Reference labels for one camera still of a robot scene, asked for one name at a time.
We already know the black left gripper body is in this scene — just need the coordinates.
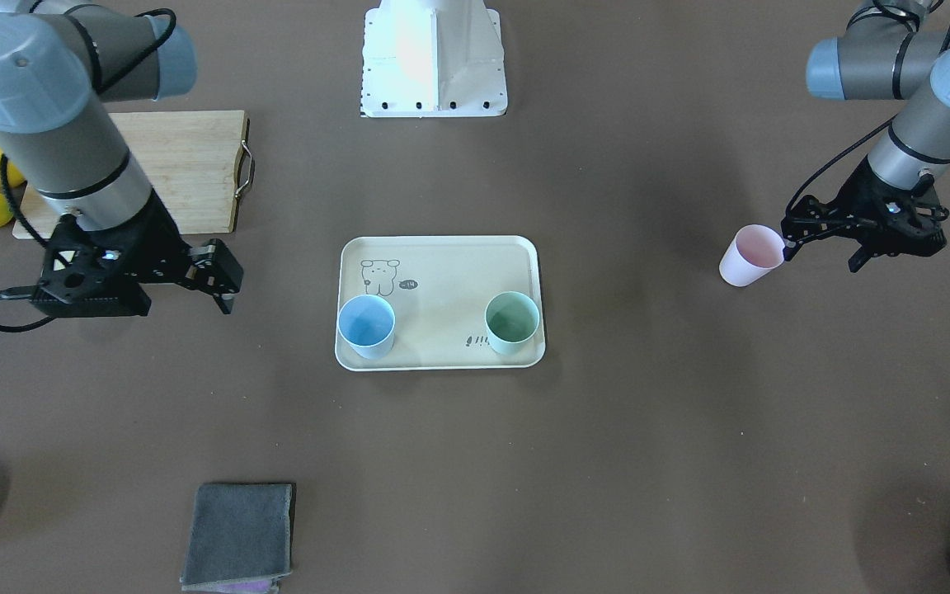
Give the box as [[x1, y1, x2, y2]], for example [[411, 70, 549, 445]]
[[780, 161, 949, 273]]

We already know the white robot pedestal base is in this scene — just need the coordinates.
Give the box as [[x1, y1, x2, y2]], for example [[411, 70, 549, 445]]
[[360, 1, 509, 118]]

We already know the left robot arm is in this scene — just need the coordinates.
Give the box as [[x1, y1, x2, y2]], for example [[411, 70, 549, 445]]
[[781, 1, 950, 273]]

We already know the wooden cutting board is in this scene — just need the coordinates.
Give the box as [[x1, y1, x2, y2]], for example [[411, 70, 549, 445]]
[[12, 111, 256, 240]]

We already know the pink cup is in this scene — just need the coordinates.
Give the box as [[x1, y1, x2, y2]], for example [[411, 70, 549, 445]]
[[717, 224, 787, 287]]

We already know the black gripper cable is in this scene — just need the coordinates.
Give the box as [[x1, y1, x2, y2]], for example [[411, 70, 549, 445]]
[[0, 8, 177, 333]]

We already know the grey folded cloth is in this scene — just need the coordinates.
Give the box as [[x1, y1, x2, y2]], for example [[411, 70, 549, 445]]
[[180, 483, 294, 593]]

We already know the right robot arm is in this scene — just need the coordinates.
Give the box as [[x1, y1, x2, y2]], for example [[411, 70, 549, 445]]
[[0, 1, 242, 331]]

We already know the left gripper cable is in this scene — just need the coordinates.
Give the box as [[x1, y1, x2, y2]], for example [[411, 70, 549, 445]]
[[784, 0, 950, 217]]

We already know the blue cup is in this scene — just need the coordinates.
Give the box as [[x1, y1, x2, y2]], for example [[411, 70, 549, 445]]
[[336, 295, 397, 360]]

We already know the cream rabbit tray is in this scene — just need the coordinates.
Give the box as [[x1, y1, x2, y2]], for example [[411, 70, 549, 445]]
[[335, 234, 547, 372]]

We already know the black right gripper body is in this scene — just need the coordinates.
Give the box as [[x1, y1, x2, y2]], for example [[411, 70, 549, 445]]
[[30, 192, 244, 318]]

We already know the green cup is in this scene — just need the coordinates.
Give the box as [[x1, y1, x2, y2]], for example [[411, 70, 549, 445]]
[[483, 292, 540, 355]]

